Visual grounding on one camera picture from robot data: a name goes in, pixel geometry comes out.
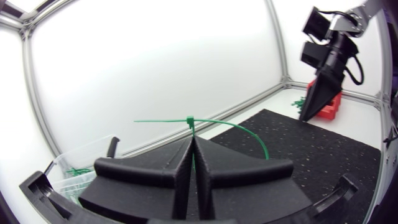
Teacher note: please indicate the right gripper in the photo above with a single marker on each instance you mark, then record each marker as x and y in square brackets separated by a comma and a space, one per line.
[334, 70]

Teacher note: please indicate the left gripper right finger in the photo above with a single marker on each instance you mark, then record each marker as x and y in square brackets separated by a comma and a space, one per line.
[248, 189]

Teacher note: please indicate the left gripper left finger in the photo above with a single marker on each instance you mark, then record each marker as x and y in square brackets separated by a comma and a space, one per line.
[140, 186]

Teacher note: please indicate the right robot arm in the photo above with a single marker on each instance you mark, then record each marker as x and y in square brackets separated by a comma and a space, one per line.
[357, 18]

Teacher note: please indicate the red plastic box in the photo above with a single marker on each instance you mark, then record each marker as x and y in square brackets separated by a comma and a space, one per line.
[330, 109]

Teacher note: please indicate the clear plastic bin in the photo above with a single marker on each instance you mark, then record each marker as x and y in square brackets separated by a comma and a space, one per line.
[81, 155]

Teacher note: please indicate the black speckled mat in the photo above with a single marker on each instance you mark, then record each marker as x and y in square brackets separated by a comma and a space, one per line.
[311, 155]

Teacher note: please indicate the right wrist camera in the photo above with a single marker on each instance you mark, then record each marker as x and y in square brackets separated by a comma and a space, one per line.
[312, 54]

